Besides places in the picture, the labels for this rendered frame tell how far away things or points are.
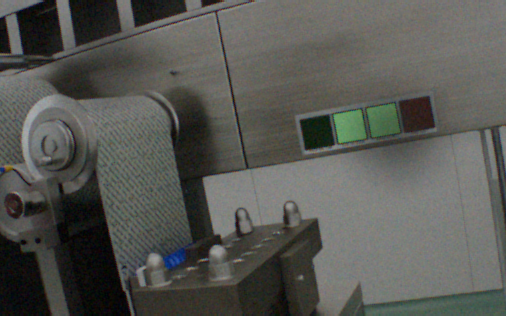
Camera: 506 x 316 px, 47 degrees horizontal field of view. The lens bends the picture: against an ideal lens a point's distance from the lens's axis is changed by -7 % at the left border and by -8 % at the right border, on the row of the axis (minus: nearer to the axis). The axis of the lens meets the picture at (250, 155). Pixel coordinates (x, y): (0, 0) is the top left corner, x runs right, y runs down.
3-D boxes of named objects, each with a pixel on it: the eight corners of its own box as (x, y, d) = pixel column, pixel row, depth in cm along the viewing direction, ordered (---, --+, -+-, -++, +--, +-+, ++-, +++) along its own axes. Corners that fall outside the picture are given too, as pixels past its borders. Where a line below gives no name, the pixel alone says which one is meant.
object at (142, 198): (123, 290, 89) (95, 168, 88) (192, 251, 111) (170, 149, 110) (126, 290, 89) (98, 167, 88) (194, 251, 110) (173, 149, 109)
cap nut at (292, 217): (280, 228, 111) (276, 203, 111) (287, 223, 115) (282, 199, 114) (300, 225, 110) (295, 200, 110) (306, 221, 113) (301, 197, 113)
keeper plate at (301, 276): (291, 323, 93) (278, 257, 93) (309, 302, 103) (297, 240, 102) (306, 322, 92) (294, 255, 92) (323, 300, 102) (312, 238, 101)
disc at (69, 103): (32, 199, 92) (13, 106, 92) (34, 198, 93) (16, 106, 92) (106, 186, 87) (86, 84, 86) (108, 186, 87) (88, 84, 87)
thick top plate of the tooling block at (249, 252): (141, 331, 84) (131, 290, 83) (244, 257, 121) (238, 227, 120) (245, 327, 78) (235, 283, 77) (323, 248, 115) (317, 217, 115)
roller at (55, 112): (35, 188, 91) (21, 114, 91) (123, 165, 115) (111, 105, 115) (93, 177, 87) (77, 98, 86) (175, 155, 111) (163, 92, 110)
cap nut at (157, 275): (142, 288, 84) (134, 257, 84) (155, 280, 87) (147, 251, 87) (164, 287, 83) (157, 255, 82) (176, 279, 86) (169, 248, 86)
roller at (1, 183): (-5, 242, 97) (-21, 172, 96) (82, 213, 120) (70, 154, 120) (47, 236, 92) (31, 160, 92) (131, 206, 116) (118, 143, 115)
